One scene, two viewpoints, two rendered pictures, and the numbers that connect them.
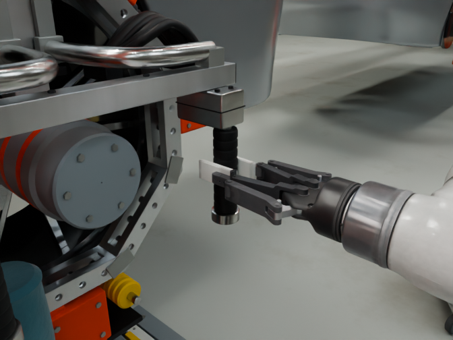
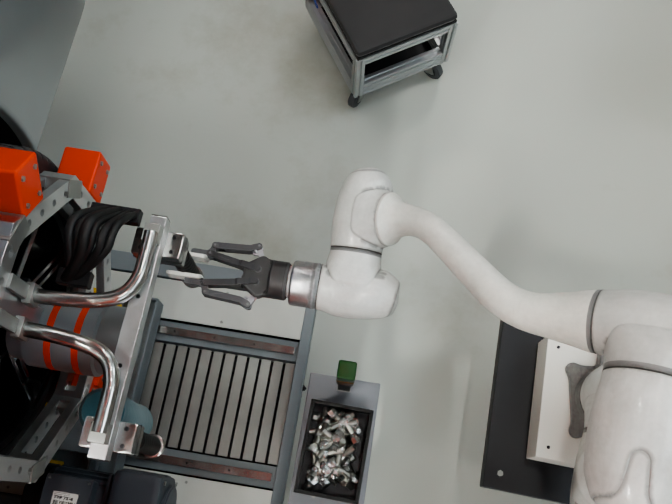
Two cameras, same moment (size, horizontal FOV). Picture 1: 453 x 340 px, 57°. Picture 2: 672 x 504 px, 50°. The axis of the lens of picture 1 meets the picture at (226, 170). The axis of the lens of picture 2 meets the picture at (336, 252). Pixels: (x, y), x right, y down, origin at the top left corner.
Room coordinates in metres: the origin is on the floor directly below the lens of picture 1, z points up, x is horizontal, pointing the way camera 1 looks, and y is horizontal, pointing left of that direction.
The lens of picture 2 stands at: (0.06, 0.00, 2.16)
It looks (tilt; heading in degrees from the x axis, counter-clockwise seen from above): 71 degrees down; 325
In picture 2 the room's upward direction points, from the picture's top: 3 degrees clockwise
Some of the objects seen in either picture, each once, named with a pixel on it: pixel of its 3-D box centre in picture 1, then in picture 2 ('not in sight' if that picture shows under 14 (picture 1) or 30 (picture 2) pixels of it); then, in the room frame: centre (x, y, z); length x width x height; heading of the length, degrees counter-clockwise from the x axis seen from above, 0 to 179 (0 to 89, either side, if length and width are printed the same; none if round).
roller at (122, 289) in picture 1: (96, 270); not in sight; (0.76, 0.29, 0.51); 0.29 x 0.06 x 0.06; 48
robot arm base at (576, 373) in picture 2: not in sight; (607, 392); (-0.10, -0.71, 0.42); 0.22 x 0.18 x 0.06; 145
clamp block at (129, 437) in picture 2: not in sight; (112, 435); (0.34, 0.25, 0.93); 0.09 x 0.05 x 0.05; 48
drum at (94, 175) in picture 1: (60, 162); (77, 334); (0.55, 0.24, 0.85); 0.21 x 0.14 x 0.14; 48
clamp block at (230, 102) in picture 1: (209, 102); (160, 246); (0.59, 0.02, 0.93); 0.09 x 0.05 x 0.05; 48
